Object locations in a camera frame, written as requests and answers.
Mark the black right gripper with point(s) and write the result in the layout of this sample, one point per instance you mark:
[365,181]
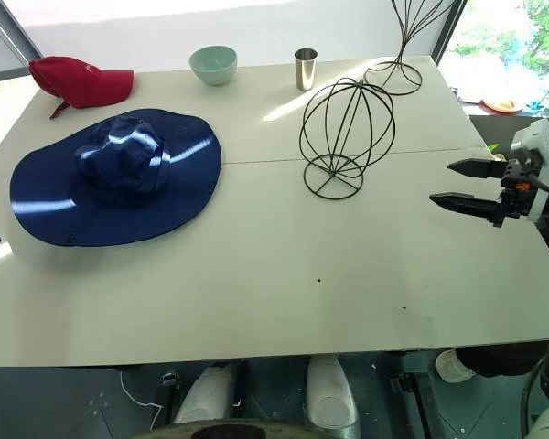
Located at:
[516,183]

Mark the blue wide-brim sun hat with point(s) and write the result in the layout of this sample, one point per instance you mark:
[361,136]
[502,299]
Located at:
[174,183]

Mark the orange plate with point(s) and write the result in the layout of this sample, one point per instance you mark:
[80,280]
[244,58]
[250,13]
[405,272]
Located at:
[501,105]

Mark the black rounded cover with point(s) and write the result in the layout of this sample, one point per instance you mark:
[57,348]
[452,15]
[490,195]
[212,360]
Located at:
[503,361]

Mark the white round cap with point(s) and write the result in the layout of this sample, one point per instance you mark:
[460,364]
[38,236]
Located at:
[453,368]

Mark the red baseball cap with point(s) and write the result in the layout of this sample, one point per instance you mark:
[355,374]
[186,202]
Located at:
[80,82]

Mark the stainless steel cup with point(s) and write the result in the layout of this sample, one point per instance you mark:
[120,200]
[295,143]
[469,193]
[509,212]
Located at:
[305,71]

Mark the white right robot leg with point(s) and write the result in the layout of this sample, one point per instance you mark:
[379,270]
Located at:
[331,393]

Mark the white robot leg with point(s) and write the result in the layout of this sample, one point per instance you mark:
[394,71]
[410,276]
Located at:
[331,393]
[206,393]

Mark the white left robot leg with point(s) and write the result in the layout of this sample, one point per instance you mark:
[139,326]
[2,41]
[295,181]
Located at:
[206,393]

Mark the pale green ceramic bowl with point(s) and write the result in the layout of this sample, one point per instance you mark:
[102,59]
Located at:
[212,68]

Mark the dark rounded robot torso rim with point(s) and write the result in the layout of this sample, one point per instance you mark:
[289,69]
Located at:
[233,432]

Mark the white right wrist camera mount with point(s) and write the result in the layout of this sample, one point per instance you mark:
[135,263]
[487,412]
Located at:
[537,137]

